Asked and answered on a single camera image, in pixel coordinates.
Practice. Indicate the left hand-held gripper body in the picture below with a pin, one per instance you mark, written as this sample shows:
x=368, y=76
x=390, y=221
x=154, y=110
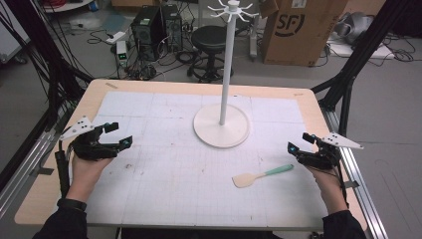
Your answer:
x=89, y=149

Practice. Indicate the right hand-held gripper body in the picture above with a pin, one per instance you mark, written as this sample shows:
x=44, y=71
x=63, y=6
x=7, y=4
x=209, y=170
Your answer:
x=323, y=157

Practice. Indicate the person's left hand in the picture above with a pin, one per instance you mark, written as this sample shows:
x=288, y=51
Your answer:
x=84, y=177

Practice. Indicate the person's right hand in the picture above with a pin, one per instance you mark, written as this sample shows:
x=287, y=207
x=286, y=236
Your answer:
x=330, y=191

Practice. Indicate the strip of brown tape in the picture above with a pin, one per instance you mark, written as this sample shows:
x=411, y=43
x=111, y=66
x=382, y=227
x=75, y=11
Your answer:
x=111, y=85

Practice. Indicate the white grid mat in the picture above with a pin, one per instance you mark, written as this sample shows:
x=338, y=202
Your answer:
x=185, y=186

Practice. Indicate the white hook stand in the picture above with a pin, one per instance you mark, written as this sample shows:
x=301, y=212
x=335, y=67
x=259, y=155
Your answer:
x=220, y=129

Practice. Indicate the white device with green display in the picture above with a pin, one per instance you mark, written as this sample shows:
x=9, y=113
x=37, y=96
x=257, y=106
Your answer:
x=121, y=53

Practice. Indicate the white power strip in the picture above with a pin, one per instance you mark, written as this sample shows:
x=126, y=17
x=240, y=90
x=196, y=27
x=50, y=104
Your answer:
x=115, y=37

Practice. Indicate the brown cardboard box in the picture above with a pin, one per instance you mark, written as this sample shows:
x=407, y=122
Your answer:
x=298, y=36

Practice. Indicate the large black computer tower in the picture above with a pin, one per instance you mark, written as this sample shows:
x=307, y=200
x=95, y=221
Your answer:
x=147, y=33

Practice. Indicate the white flat board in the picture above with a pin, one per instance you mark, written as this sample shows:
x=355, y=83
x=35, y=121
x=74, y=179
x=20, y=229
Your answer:
x=365, y=51

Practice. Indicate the slim black computer tower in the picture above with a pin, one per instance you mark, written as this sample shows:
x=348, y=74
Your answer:
x=172, y=30

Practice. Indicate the silver grey bag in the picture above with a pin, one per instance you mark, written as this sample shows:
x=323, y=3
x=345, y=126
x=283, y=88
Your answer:
x=356, y=26

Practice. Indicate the round white table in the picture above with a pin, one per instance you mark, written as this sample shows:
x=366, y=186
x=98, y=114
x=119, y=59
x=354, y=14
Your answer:
x=64, y=5

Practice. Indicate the black round stool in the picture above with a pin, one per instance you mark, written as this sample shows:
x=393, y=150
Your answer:
x=209, y=41

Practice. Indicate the aluminium rail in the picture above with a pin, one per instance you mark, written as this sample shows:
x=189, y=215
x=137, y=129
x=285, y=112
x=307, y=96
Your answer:
x=23, y=172
x=361, y=195

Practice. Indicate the black metal frame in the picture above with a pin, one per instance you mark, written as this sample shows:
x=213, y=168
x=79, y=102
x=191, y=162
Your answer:
x=49, y=66
x=361, y=56

